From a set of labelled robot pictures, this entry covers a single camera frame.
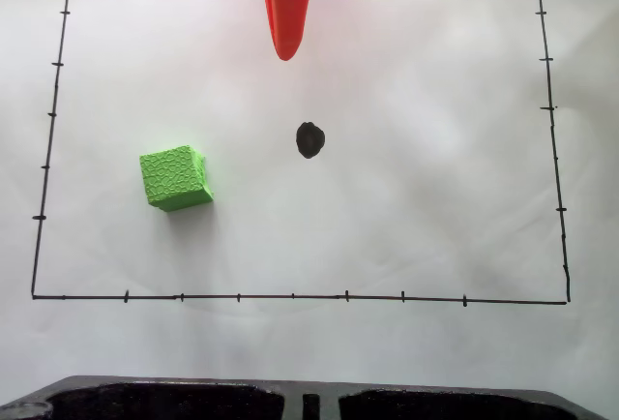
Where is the black plastic stand base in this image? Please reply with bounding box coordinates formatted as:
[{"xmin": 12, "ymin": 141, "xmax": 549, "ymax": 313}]
[{"xmin": 0, "ymin": 375, "xmax": 616, "ymax": 420}]

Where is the white paper sheet with rectangle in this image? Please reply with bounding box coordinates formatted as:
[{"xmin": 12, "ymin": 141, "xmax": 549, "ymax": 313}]
[{"xmin": 0, "ymin": 0, "xmax": 619, "ymax": 392}]

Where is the black dot mark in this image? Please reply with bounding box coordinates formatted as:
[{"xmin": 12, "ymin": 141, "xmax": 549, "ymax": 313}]
[{"xmin": 295, "ymin": 121, "xmax": 326, "ymax": 160}]

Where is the green textured cube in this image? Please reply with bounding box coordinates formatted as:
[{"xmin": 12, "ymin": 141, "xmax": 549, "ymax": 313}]
[{"xmin": 138, "ymin": 144, "xmax": 215, "ymax": 214}]

